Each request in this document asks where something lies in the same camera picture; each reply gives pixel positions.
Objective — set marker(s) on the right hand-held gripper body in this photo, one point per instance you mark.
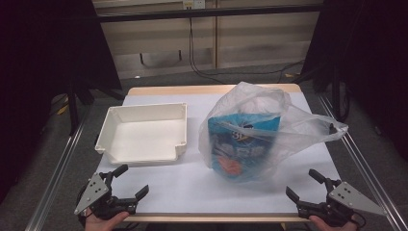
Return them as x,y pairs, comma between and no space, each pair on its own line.
340,200

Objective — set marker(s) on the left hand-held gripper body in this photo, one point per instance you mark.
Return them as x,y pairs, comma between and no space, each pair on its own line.
96,197

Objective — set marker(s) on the clear plastic bag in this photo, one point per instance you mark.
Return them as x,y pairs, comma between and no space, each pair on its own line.
288,128

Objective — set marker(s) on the blue snack pouch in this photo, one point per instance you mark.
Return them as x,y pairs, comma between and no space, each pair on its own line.
240,144

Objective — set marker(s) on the person's left hand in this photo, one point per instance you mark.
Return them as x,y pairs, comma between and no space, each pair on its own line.
102,224

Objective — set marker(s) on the person's right hand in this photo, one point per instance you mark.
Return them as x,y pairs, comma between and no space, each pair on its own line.
324,224

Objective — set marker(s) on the white table mat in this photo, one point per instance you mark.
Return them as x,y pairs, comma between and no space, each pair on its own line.
179,189

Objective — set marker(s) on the white plastic tray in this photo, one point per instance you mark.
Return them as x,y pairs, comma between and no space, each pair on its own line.
144,138

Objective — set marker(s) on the black stand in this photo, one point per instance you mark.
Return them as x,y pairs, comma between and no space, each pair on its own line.
336,96
73,106

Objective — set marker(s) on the dark curtain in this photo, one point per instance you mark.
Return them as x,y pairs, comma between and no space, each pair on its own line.
369,64
41,64

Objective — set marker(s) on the black horizontal bar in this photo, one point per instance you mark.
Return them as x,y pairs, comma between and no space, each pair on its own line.
205,13

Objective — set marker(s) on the metal floor rail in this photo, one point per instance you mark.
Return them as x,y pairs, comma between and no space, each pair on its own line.
57,170
369,179

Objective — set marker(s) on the white wall socket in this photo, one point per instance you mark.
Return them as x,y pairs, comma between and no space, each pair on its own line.
194,4

